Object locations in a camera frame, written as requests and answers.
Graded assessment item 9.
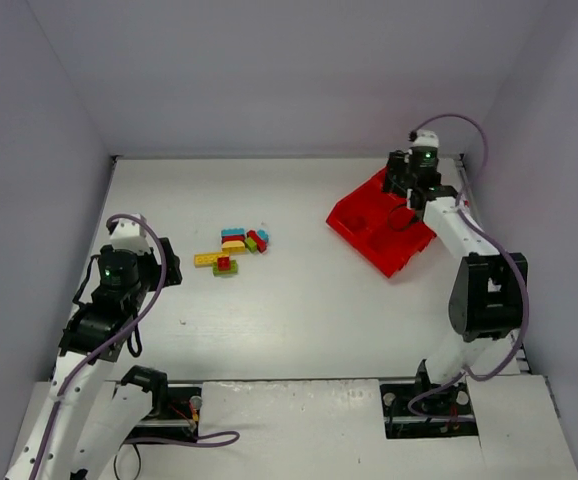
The long yellow lego plate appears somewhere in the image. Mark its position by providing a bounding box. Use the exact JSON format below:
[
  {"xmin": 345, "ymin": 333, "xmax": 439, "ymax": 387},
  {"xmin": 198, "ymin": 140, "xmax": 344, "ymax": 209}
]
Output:
[{"xmin": 193, "ymin": 252, "xmax": 230, "ymax": 268}]

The small red lego brick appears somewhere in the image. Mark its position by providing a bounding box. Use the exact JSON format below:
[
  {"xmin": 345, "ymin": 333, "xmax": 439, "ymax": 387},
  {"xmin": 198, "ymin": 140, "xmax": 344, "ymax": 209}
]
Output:
[{"xmin": 217, "ymin": 256, "xmax": 231, "ymax": 271}]

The green lego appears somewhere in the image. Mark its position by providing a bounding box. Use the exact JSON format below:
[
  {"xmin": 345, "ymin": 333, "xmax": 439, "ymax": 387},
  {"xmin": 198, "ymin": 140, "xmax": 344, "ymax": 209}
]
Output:
[{"xmin": 212, "ymin": 260, "xmax": 239, "ymax": 277}]

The green lego brick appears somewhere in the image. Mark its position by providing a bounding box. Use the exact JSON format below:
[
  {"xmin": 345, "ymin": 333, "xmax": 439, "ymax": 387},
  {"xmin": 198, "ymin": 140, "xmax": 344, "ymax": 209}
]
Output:
[{"xmin": 244, "ymin": 237, "xmax": 258, "ymax": 253}]

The red curved lego brick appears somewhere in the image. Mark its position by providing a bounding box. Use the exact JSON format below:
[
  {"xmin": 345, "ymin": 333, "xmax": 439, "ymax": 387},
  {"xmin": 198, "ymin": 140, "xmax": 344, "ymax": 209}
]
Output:
[{"xmin": 345, "ymin": 216, "xmax": 366, "ymax": 232}]

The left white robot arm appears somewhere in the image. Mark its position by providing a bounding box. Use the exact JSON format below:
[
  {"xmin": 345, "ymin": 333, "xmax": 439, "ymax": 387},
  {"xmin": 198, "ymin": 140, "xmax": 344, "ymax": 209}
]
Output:
[{"xmin": 6, "ymin": 227, "xmax": 182, "ymax": 479}]

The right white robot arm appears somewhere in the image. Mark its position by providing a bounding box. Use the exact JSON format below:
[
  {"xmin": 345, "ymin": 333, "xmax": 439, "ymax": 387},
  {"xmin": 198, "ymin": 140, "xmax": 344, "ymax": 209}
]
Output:
[{"xmin": 382, "ymin": 136, "xmax": 529, "ymax": 392}]

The red divided container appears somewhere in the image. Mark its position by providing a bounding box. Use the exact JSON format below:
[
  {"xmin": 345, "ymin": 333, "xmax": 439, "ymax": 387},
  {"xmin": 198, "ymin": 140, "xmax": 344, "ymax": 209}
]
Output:
[{"xmin": 326, "ymin": 168, "xmax": 436, "ymax": 278}]

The yellow curved lego brick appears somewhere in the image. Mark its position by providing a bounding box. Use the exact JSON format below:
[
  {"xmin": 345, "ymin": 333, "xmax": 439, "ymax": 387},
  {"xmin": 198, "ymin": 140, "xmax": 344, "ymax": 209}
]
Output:
[{"xmin": 222, "ymin": 241, "xmax": 247, "ymax": 255}]

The long blue lego brick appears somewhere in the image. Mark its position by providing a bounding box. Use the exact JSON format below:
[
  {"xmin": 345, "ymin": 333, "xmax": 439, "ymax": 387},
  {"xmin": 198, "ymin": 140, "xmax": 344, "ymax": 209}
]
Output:
[{"xmin": 221, "ymin": 228, "xmax": 246, "ymax": 238}]

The small blue lego top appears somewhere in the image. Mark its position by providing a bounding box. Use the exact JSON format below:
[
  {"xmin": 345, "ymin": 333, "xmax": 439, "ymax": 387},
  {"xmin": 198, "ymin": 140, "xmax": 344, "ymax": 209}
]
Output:
[{"xmin": 257, "ymin": 229, "xmax": 269, "ymax": 242}]

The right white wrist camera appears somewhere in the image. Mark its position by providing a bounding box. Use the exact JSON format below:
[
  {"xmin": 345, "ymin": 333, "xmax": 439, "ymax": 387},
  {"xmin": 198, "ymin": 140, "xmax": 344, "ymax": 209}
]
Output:
[{"xmin": 409, "ymin": 129, "xmax": 439, "ymax": 149}]

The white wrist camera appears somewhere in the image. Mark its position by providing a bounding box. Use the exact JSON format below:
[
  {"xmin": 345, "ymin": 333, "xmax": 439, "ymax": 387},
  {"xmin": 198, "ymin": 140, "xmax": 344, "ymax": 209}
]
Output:
[
  {"xmin": 409, "ymin": 129, "xmax": 439, "ymax": 149},
  {"xmin": 107, "ymin": 218, "xmax": 150, "ymax": 256}
]

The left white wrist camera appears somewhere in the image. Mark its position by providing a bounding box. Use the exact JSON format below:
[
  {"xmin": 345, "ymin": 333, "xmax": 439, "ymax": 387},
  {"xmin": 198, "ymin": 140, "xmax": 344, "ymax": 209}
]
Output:
[{"xmin": 107, "ymin": 218, "xmax": 150, "ymax": 256}]

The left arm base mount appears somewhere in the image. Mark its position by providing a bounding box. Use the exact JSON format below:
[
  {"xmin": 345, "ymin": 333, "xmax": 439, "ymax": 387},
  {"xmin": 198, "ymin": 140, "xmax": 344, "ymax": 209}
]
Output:
[{"xmin": 128, "ymin": 384, "xmax": 202, "ymax": 443}]

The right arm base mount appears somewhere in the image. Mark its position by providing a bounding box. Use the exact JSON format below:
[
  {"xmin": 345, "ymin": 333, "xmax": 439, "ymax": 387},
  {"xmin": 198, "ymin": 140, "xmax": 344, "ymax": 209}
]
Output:
[{"xmin": 379, "ymin": 382, "xmax": 479, "ymax": 440}]

